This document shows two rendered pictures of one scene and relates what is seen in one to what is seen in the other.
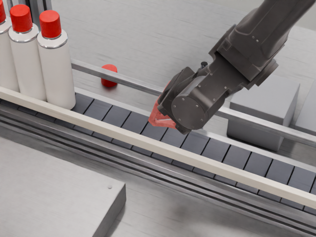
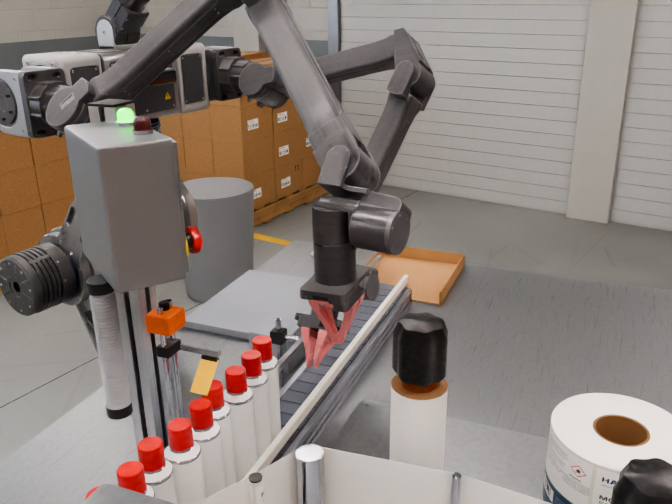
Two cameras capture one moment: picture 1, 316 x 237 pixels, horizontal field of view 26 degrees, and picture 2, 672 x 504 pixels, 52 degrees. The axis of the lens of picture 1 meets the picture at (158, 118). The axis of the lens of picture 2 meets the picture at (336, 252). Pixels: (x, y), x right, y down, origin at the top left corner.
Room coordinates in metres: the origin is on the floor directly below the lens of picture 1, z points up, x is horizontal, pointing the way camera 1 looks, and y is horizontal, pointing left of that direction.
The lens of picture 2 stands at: (0.79, 1.22, 1.65)
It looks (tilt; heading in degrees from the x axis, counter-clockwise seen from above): 21 degrees down; 268
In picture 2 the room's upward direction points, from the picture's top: 1 degrees counter-clockwise
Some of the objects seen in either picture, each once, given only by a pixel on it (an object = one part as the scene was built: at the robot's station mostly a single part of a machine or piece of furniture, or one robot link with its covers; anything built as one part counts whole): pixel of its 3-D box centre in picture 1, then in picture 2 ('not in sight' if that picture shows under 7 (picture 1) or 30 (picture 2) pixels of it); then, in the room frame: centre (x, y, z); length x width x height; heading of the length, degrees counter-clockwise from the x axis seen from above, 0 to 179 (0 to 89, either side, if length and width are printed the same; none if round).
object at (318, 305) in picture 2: not in sight; (340, 309); (0.75, 0.36, 1.23); 0.07 x 0.07 x 0.09; 66
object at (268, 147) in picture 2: not in sight; (245, 134); (1.28, -4.12, 0.57); 1.20 x 0.83 x 1.14; 56
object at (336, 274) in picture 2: not in sight; (335, 264); (0.76, 0.37, 1.30); 0.10 x 0.07 x 0.07; 66
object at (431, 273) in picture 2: not in sight; (410, 272); (0.50, -0.65, 0.85); 0.30 x 0.26 x 0.04; 65
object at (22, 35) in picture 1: (28, 57); (254, 407); (0.89, 0.23, 0.98); 0.05 x 0.05 x 0.20
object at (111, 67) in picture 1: (109, 75); not in sight; (0.99, 0.10, 0.85); 0.03 x 0.03 x 0.03
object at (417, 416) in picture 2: not in sight; (418, 404); (0.63, 0.31, 1.03); 0.09 x 0.09 x 0.30
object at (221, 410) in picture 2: not in sight; (216, 440); (0.95, 0.31, 0.98); 0.05 x 0.05 x 0.20
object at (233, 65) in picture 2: not in sight; (237, 74); (0.95, -0.48, 1.45); 0.09 x 0.08 x 0.12; 54
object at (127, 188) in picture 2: not in sight; (127, 200); (1.04, 0.32, 1.38); 0.17 x 0.10 x 0.19; 120
